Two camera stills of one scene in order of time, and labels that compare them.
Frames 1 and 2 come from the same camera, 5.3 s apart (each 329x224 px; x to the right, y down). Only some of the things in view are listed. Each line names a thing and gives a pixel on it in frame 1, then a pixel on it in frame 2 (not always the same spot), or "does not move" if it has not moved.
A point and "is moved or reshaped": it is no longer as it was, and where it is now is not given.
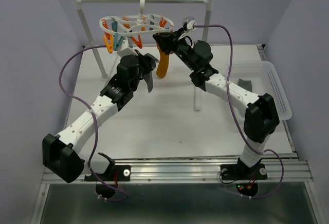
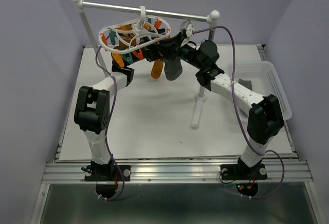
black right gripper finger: x=166 y=42 to x=169 y=54
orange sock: x=163 y=64 is moved or reshaped
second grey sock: x=247 y=84 does not move
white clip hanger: x=127 y=26 is moved or reshaped
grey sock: x=148 y=78 to x=173 y=68
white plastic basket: x=264 y=80 does not move
